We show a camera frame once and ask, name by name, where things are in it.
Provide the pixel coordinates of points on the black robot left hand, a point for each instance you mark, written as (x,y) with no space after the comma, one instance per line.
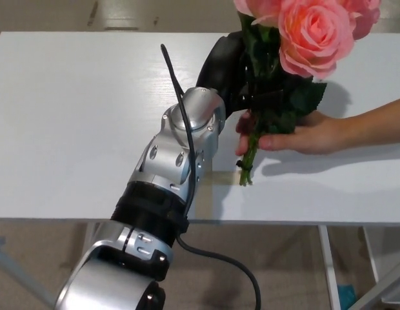
(222,64)

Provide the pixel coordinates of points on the person's bare hand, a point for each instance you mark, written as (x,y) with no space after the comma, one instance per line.
(309,135)

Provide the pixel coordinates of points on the pink rose bouquet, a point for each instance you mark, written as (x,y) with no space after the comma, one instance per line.
(313,32)

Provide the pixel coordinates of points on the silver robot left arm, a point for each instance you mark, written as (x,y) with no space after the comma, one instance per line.
(187,135)

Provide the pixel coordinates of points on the person's bare forearm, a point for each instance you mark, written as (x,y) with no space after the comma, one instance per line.
(380,126)

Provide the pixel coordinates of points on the white table leg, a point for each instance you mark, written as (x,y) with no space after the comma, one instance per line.
(329,274)
(92,231)
(371,258)

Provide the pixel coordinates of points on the teal object on floor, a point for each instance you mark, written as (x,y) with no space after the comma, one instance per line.
(346,297)

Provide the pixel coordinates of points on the grey metal frame bar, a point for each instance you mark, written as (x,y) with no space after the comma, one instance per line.
(13,261)
(390,290)

